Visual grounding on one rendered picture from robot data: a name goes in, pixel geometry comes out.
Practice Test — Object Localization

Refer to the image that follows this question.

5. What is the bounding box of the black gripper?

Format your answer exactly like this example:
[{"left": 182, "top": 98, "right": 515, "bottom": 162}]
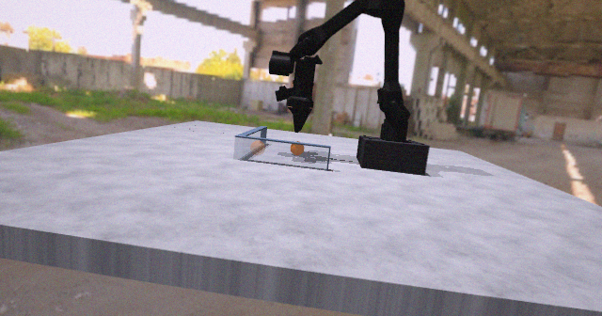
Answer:
[{"left": 286, "top": 77, "right": 314, "bottom": 133}]

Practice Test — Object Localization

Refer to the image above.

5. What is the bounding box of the clear blue l-shaped wall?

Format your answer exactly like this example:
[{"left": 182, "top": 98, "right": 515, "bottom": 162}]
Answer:
[{"left": 235, "top": 126, "right": 331, "bottom": 171}]

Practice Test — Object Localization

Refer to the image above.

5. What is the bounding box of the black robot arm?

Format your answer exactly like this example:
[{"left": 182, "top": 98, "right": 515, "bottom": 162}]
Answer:
[{"left": 269, "top": 0, "right": 411, "bottom": 143}]

